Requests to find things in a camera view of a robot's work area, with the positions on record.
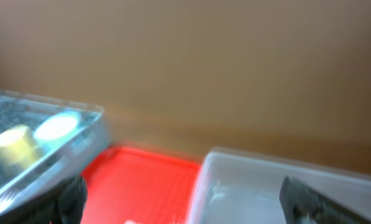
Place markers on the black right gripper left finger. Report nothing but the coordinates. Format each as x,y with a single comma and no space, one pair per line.
61,204

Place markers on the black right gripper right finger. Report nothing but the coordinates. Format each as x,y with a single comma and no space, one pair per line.
302,204

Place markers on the yellow plastic cup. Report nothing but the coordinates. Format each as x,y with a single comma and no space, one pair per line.
18,147

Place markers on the pale blue bowl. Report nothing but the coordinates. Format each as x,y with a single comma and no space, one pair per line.
58,128

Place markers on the grey dishwasher rack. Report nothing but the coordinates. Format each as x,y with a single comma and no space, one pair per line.
57,163

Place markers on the red plastic tray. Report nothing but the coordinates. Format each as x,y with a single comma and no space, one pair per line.
125,183

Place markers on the crumpled white napkin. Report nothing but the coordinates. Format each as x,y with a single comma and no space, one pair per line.
131,222

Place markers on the clear plastic bin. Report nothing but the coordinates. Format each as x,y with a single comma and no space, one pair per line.
243,187

